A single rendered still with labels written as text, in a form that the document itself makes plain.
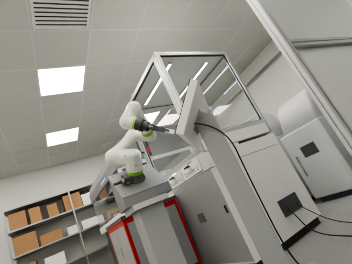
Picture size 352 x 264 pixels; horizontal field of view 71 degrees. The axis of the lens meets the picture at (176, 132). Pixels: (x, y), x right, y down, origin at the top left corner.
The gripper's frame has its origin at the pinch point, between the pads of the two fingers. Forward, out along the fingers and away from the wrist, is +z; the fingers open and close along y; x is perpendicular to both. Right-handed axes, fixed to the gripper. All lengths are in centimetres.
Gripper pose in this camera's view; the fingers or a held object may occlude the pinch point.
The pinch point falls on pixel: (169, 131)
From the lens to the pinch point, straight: 174.4
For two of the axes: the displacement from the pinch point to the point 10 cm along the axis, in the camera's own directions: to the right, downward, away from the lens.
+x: -2.4, 9.7, -1.0
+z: 9.3, 2.0, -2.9
